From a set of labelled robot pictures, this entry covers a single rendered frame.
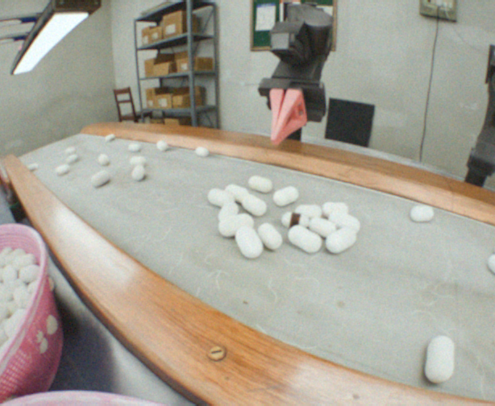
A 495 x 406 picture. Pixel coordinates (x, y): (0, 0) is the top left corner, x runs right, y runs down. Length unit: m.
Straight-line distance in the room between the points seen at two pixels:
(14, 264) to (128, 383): 0.19
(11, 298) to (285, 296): 0.29
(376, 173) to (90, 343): 0.46
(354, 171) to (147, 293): 0.35
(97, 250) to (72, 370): 0.13
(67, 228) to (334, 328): 0.28
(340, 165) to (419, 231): 0.18
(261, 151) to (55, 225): 0.36
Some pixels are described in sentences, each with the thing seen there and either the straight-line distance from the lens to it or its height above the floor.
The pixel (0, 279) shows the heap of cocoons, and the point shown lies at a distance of 0.35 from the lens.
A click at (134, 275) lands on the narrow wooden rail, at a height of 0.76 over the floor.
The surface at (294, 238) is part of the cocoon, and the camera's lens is 0.23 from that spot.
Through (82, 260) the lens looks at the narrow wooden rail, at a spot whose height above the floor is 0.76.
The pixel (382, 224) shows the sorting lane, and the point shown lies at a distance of 0.32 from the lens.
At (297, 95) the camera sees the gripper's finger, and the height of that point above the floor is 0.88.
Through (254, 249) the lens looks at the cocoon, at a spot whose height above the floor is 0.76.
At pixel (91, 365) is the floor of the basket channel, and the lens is 0.28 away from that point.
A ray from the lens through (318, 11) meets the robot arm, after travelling 0.41.
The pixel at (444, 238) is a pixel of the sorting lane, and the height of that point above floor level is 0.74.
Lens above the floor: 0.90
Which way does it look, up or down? 31 degrees down
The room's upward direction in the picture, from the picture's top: straight up
